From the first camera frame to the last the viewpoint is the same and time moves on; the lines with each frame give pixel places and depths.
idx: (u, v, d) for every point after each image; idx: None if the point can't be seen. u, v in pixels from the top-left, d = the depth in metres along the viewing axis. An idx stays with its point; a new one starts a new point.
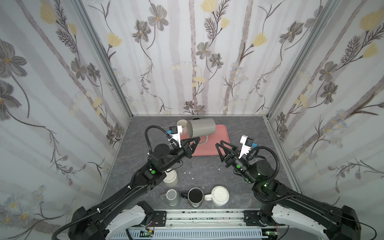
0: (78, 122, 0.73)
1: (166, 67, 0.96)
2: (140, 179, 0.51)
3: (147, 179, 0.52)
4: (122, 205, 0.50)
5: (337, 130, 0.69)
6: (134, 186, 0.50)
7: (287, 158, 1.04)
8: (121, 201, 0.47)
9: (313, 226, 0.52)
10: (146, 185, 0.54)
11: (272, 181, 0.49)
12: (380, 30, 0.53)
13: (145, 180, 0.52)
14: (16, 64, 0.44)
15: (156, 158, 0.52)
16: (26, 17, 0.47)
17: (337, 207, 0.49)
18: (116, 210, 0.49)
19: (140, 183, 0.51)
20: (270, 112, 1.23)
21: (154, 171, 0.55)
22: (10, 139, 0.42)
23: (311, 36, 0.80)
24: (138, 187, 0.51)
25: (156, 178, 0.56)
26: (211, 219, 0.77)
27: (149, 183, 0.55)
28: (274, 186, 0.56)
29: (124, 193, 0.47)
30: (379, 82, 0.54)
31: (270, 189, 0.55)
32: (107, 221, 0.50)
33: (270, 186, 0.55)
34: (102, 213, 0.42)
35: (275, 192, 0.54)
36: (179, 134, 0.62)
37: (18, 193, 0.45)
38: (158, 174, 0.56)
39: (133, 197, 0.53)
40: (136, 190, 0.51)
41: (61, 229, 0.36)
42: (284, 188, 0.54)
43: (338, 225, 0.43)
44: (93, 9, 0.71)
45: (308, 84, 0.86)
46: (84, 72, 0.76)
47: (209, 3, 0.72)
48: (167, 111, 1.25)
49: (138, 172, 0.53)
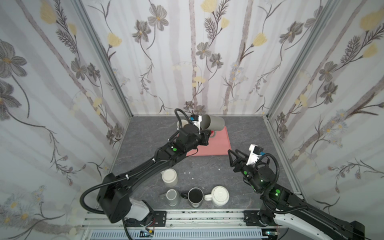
0: (78, 122, 0.73)
1: (167, 67, 0.96)
2: (163, 154, 0.53)
3: (169, 154, 0.54)
4: (147, 176, 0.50)
5: (337, 130, 0.69)
6: (158, 159, 0.51)
7: (287, 158, 1.04)
8: (147, 172, 0.49)
9: (319, 235, 0.53)
10: (169, 160, 0.55)
11: (284, 190, 0.56)
12: (380, 30, 0.53)
13: (167, 156, 0.53)
14: (16, 64, 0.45)
15: (186, 133, 0.56)
16: (26, 17, 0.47)
17: (348, 222, 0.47)
18: (142, 179, 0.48)
19: (164, 157, 0.52)
20: (270, 112, 1.23)
21: (175, 148, 0.57)
22: (10, 140, 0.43)
23: (311, 36, 0.80)
24: (162, 161, 0.52)
25: (178, 155, 0.58)
26: (211, 219, 0.77)
27: (172, 159, 0.57)
28: (285, 195, 0.55)
29: (149, 165, 0.49)
30: (379, 82, 0.54)
31: (282, 198, 0.54)
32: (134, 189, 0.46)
33: (281, 196, 0.55)
34: (130, 180, 0.44)
35: (287, 202, 0.53)
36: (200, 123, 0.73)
37: (18, 193, 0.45)
38: (180, 152, 0.57)
39: (156, 170, 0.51)
40: (160, 163, 0.52)
41: (90, 189, 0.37)
42: (296, 198, 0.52)
43: None
44: (93, 9, 0.71)
45: (308, 84, 0.86)
46: (84, 72, 0.76)
47: (209, 3, 0.72)
48: (167, 111, 1.25)
49: (160, 149, 0.55)
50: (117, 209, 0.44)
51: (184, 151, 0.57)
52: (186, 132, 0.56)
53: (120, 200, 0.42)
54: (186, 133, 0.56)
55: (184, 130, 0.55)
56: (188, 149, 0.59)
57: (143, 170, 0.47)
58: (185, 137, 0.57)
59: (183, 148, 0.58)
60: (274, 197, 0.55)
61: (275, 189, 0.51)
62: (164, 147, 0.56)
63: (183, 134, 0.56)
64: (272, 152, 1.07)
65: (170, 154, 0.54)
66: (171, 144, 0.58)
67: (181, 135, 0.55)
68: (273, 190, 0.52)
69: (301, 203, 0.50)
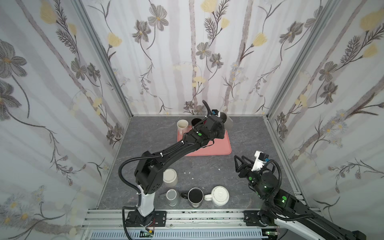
0: (79, 122, 0.74)
1: (167, 67, 0.96)
2: (190, 138, 0.58)
3: (195, 138, 0.59)
4: (179, 155, 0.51)
5: (337, 130, 0.69)
6: (186, 141, 0.56)
7: (287, 158, 1.04)
8: (178, 153, 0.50)
9: None
10: (195, 143, 0.61)
11: (290, 197, 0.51)
12: (380, 30, 0.53)
13: (194, 139, 0.58)
14: (16, 64, 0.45)
15: (213, 120, 0.63)
16: (27, 18, 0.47)
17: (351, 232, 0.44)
18: (175, 158, 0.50)
19: (190, 140, 0.57)
20: (270, 112, 1.23)
21: (200, 133, 0.61)
22: (10, 140, 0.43)
23: (311, 36, 0.80)
24: (189, 143, 0.58)
25: (203, 139, 0.63)
26: (211, 219, 0.77)
27: (198, 142, 0.62)
28: (291, 203, 0.55)
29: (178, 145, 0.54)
30: (379, 82, 0.54)
31: (288, 205, 0.54)
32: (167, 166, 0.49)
33: (287, 203, 0.55)
34: (164, 157, 0.50)
35: (294, 209, 0.54)
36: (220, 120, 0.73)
37: (18, 193, 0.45)
38: (205, 137, 0.63)
39: (185, 152, 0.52)
40: (188, 145, 0.58)
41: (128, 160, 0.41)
42: (301, 206, 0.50)
43: None
44: (93, 9, 0.71)
45: (308, 84, 0.86)
46: (84, 72, 0.76)
47: (209, 3, 0.72)
48: (167, 111, 1.25)
49: (186, 133, 0.59)
50: (153, 182, 0.51)
51: (209, 137, 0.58)
52: (213, 120, 0.63)
53: (156, 174, 0.49)
54: (213, 121, 0.63)
55: (212, 117, 0.62)
56: (213, 136, 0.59)
57: (174, 150, 0.53)
58: (211, 123, 0.64)
59: (207, 133, 0.64)
60: (279, 203, 0.55)
61: (282, 195, 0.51)
62: (191, 131, 0.61)
63: (211, 121, 0.63)
64: (272, 152, 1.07)
65: (196, 138, 0.58)
66: (196, 129, 0.62)
67: (208, 122, 0.62)
68: (280, 197, 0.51)
69: (307, 211, 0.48)
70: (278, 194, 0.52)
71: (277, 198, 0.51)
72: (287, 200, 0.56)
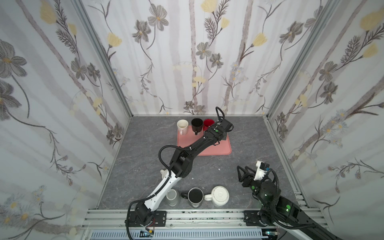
0: (79, 122, 0.74)
1: (166, 68, 0.96)
2: (209, 134, 0.73)
3: (213, 134, 0.74)
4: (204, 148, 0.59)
5: (337, 130, 0.69)
6: (207, 137, 0.72)
7: (287, 158, 1.04)
8: (203, 146, 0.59)
9: None
10: (214, 139, 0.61)
11: (292, 206, 0.59)
12: (380, 30, 0.53)
13: (213, 135, 0.74)
14: (16, 64, 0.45)
15: (227, 121, 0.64)
16: (26, 17, 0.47)
17: None
18: (201, 150, 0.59)
19: (210, 135, 0.73)
20: (270, 112, 1.23)
21: (217, 130, 0.76)
22: (10, 139, 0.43)
23: (311, 36, 0.80)
24: (209, 138, 0.74)
25: (220, 135, 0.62)
26: (211, 219, 0.77)
27: (216, 137, 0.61)
28: (294, 212, 0.58)
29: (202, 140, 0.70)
30: (379, 82, 0.54)
31: (291, 214, 0.57)
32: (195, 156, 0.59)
33: (291, 212, 0.57)
34: (192, 150, 0.66)
35: (296, 218, 0.56)
36: None
37: (18, 193, 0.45)
38: (220, 134, 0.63)
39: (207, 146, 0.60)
40: (209, 140, 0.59)
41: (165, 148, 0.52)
42: (304, 215, 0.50)
43: None
44: (93, 9, 0.71)
45: (308, 84, 0.86)
46: (84, 72, 0.76)
47: (209, 3, 0.72)
48: (167, 111, 1.25)
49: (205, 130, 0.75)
50: (186, 169, 0.69)
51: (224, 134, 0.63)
52: (227, 120, 0.81)
53: (188, 163, 0.67)
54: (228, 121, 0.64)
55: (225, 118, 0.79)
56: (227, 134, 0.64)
57: (199, 143, 0.69)
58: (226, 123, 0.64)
59: (223, 131, 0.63)
60: (283, 211, 0.57)
61: (285, 204, 0.59)
62: (209, 128, 0.76)
63: (225, 121, 0.80)
64: (272, 152, 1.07)
65: (214, 134, 0.74)
66: (214, 126, 0.77)
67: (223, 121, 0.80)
68: (283, 205, 0.59)
69: (308, 220, 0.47)
70: (281, 203, 0.60)
71: (280, 206, 0.59)
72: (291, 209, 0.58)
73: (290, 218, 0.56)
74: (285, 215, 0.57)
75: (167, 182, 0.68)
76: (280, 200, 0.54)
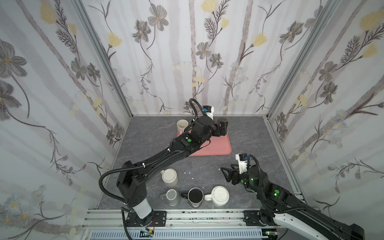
0: (79, 122, 0.74)
1: (166, 68, 0.96)
2: (178, 145, 0.53)
3: (184, 145, 0.54)
4: (163, 164, 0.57)
5: (337, 130, 0.69)
6: (173, 149, 0.52)
7: (287, 158, 1.04)
8: (161, 161, 0.50)
9: (319, 237, 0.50)
10: (184, 151, 0.56)
11: (282, 191, 0.57)
12: (380, 30, 0.53)
13: (182, 146, 0.53)
14: (16, 64, 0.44)
15: (201, 125, 0.56)
16: (26, 17, 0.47)
17: (346, 224, 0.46)
18: (156, 168, 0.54)
19: (179, 147, 0.53)
20: (270, 112, 1.23)
21: (190, 139, 0.56)
22: (10, 140, 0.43)
23: (311, 36, 0.80)
24: (177, 151, 0.53)
25: (192, 146, 0.57)
26: (211, 219, 0.77)
27: (186, 149, 0.57)
28: (284, 196, 0.56)
29: (165, 154, 0.50)
30: (378, 82, 0.54)
31: (280, 198, 0.55)
32: (151, 176, 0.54)
33: (279, 196, 0.56)
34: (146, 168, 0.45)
35: (285, 201, 0.54)
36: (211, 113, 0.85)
37: (18, 193, 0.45)
38: (194, 143, 0.57)
39: (171, 160, 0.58)
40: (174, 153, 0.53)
41: (113, 171, 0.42)
42: (294, 199, 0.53)
43: None
44: (93, 9, 0.71)
45: (308, 84, 0.86)
46: (84, 72, 0.76)
47: (209, 3, 0.72)
48: (167, 111, 1.25)
49: (175, 140, 0.55)
50: (135, 194, 0.46)
51: (198, 141, 0.58)
52: (201, 124, 0.56)
53: (137, 186, 0.44)
54: (201, 125, 0.57)
55: (199, 121, 0.54)
56: (201, 141, 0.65)
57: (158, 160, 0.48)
58: (200, 128, 0.58)
59: (197, 140, 0.59)
60: (272, 197, 0.56)
61: (274, 189, 0.58)
62: (181, 138, 0.56)
63: (199, 125, 0.55)
64: (272, 152, 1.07)
65: (185, 146, 0.54)
66: (186, 135, 0.58)
67: (197, 125, 0.55)
68: (272, 191, 0.58)
69: (299, 204, 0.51)
70: (271, 189, 0.59)
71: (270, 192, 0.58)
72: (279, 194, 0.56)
73: (278, 202, 0.54)
74: (274, 200, 0.55)
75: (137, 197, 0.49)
76: (270, 187, 0.60)
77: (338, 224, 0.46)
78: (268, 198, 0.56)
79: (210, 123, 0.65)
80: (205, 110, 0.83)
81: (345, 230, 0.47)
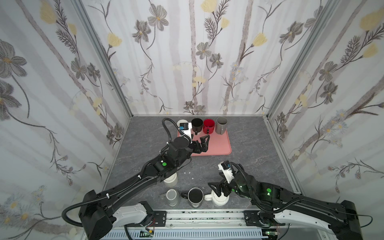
0: (79, 122, 0.74)
1: (166, 68, 0.96)
2: (150, 170, 0.50)
3: (157, 170, 0.51)
4: (133, 192, 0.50)
5: (337, 130, 0.69)
6: (144, 176, 0.49)
7: (287, 158, 1.04)
8: (129, 190, 0.46)
9: (318, 223, 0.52)
10: (157, 177, 0.53)
11: (274, 187, 0.55)
12: (380, 30, 0.53)
13: (155, 171, 0.50)
14: (16, 64, 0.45)
15: (175, 149, 0.53)
16: (26, 17, 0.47)
17: (339, 204, 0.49)
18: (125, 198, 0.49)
19: (151, 173, 0.50)
20: (270, 112, 1.23)
21: (165, 163, 0.53)
22: (10, 140, 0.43)
23: (311, 36, 0.80)
24: (148, 178, 0.50)
25: (167, 171, 0.54)
26: (211, 219, 0.77)
27: (160, 175, 0.54)
28: (277, 192, 0.54)
29: (134, 182, 0.46)
30: (378, 82, 0.54)
31: (274, 197, 0.53)
32: (116, 207, 0.52)
33: (272, 195, 0.54)
34: (111, 199, 0.42)
35: (280, 199, 0.52)
36: (189, 130, 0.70)
37: (18, 193, 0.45)
38: (170, 167, 0.54)
39: (142, 187, 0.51)
40: (146, 180, 0.50)
41: (71, 208, 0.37)
42: (287, 193, 0.53)
43: (345, 222, 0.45)
44: (93, 9, 0.71)
45: (308, 84, 0.86)
46: (84, 72, 0.76)
47: (209, 3, 0.72)
48: (167, 111, 1.25)
49: (148, 163, 0.52)
50: (94, 230, 0.42)
51: (174, 166, 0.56)
52: (175, 147, 0.52)
53: (96, 222, 0.40)
54: (176, 150, 0.54)
55: (173, 144, 0.51)
56: (179, 163, 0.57)
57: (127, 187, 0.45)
58: (174, 152, 0.55)
59: (173, 164, 0.55)
60: (266, 197, 0.53)
61: (266, 188, 0.56)
62: (155, 162, 0.53)
63: (172, 149, 0.52)
64: (272, 152, 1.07)
65: (158, 171, 0.51)
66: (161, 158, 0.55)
67: (171, 148, 0.51)
68: (264, 190, 0.55)
69: (293, 197, 0.52)
70: (262, 189, 0.56)
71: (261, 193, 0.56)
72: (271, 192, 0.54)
73: (274, 201, 0.52)
74: (269, 200, 0.53)
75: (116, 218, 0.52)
76: (260, 187, 0.58)
77: (332, 207, 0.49)
78: (263, 199, 0.53)
79: (185, 147, 0.60)
80: (181, 128, 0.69)
81: (340, 210, 0.47)
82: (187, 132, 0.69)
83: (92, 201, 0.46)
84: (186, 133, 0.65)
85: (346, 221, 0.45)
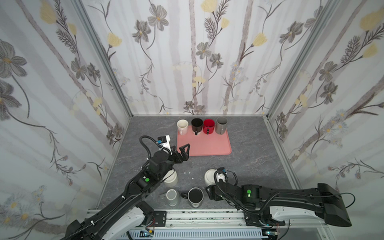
0: (79, 122, 0.74)
1: (166, 68, 0.96)
2: (134, 188, 0.51)
3: (141, 187, 0.52)
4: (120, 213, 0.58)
5: (337, 130, 0.69)
6: (128, 195, 0.50)
7: (287, 158, 1.04)
8: (114, 212, 0.47)
9: (306, 212, 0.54)
10: (141, 194, 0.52)
11: (254, 187, 0.56)
12: (380, 30, 0.53)
13: (139, 188, 0.52)
14: (16, 64, 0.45)
15: (155, 164, 0.56)
16: (27, 17, 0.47)
17: (314, 189, 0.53)
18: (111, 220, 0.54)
19: (134, 192, 0.51)
20: (270, 112, 1.23)
21: (148, 178, 0.55)
22: (10, 140, 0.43)
23: (311, 36, 0.80)
24: (132, 197, 0.51)
25: (151, 186, 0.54)
26: (211, 219, 0.77)
27: (144, 191, 0.56)
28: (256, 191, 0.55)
29: (118, 203, 0.47)
30: (379, 82, 0.54)
31: (255, 197, 0.54)
32: (104, 231, 0.49)
33: (253, 195, 0.54)
34: (96, 225, 0.42)
35: (260, 198, 0.53)
36: (168, 143, 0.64)
37: (18, 193, 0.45)
38: (153, 182, 0.57)
39: (127, 207, 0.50)
40: (130, 199, 0.51)
41: None
42: (265, 190, 0.54)
43: (321, 206, 0.44)
44: (93, 9, 0.71)
45: (308, 84, 0.86)
46: (84, 72, 0.76)
47: (209, 3, 0.72)
48: (167, 111, 1.25)
49: (132, 181, 0.53)
50: None
51: (157, 179, 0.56)
52: (154, 162, 0.54)
53: None
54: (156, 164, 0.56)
55: (151, 158, 0.53)
56: (162, 177, 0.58)
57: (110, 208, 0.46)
58: (156, 167, 0.57)
59: (157, 177, 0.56)
60: (247, 198, 0.55)
61: (246, 190, 0.57)
62: (138, 178, 0.55)
63: (152, 164, 0.54)
64: (272, 152, 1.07)
65: (142, 187, 0.53)
66: (144, 174, 0.56)
67: (151, 164, 0.53)
68: (245, 192, 0.56)
69: (271, 192, 0.53)
70: (244, 191, 0.57)
71: (244, 195, 0.56)
72: (252, 193, 0.55)
73: (255, 201, 0.53)
74: (252, 201, 0.53)
75: (109, 235, 0.52)
76: (241, 190, 0.60)
77: (308, 194, 0.48)
78: (246, 202, 0.54)
79: (165, 160, 0.62)
80: (159, 142, 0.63)
81: (315, 195, 0.46)
82: (166, 144, 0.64)
83: (75, 232, 0.45)
84: (165, 146, 0.67)
85: (321, 205, 0.44)
